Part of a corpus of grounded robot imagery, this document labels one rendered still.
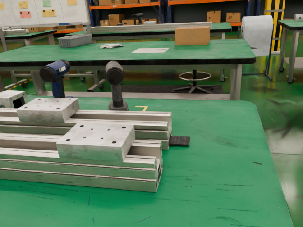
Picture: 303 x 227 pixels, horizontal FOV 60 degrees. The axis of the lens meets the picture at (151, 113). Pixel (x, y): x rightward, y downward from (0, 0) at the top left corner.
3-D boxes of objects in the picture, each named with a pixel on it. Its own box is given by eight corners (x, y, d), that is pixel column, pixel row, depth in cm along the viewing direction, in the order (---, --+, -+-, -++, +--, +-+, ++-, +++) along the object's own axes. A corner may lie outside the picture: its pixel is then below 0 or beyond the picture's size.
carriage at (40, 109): (21, 128, 86) (16, 109, 84) (40, 115, 96) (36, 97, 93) (66, 130, 83) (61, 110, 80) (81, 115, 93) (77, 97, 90)
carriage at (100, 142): (61, 167, 64) (55, 143, 61) (81, 144, 74) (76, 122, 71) (124, 172, 61) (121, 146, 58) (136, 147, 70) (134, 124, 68)
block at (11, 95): (-9, 120, 110) (-16, 98, 106) (13, 109, 119) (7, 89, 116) (9, 122, 106) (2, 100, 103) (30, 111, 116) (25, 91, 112)
